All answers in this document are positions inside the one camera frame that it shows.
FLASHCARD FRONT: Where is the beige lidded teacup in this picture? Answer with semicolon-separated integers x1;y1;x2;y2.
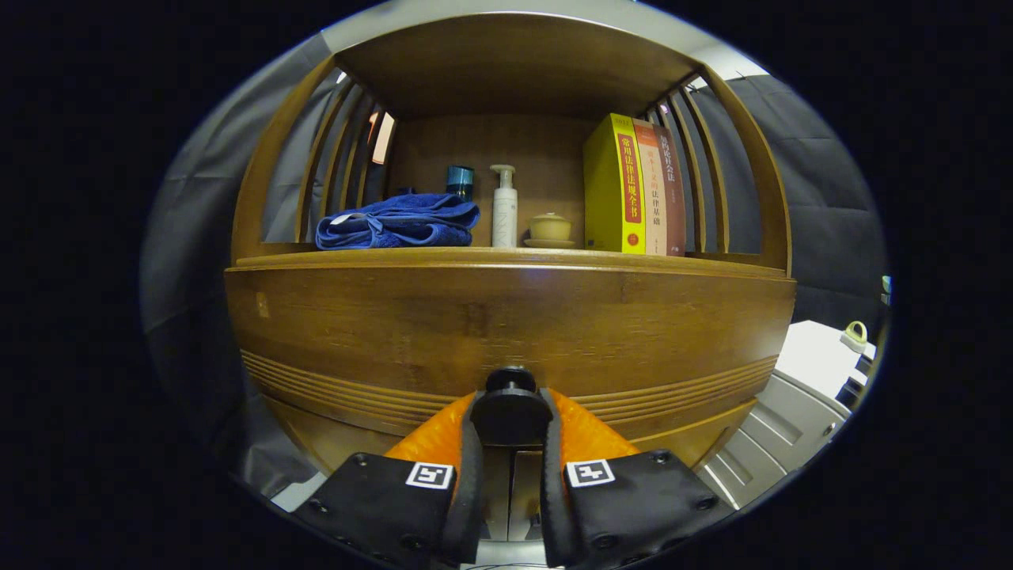
523;212;578;249

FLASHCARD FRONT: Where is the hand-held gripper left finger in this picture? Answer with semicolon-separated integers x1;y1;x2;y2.
289;390;485;569

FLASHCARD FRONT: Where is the brown book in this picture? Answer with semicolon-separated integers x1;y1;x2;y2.
654;124;688;257

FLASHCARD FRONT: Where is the white pump bottle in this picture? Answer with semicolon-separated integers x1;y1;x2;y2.
489;164;519;249

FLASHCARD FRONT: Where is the wooden cabinet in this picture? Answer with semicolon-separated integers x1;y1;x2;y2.
224;12;797;547

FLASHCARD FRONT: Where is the white side cabinet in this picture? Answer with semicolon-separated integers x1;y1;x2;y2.
696;320;878;511

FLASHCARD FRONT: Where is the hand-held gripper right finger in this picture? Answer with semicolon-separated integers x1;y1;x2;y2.
540;388;737;569

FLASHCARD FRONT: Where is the wooden drawer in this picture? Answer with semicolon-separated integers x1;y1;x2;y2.
224;268;797;440

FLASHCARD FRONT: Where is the blue folded towel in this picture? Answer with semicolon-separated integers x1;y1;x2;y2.
315;192;481;251

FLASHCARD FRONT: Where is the orange and beige book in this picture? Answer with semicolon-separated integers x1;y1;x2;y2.
633;119;670;257

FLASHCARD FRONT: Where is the black drawer knob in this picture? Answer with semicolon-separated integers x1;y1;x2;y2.
470;366;553;447

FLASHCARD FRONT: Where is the small black flat object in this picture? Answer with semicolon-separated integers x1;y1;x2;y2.
837;374;871;409

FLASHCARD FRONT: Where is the yellow book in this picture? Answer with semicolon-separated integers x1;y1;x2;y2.
583;113;647;256

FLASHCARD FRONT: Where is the wooden countertop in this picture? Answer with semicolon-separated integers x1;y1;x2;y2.
235;245;791;279

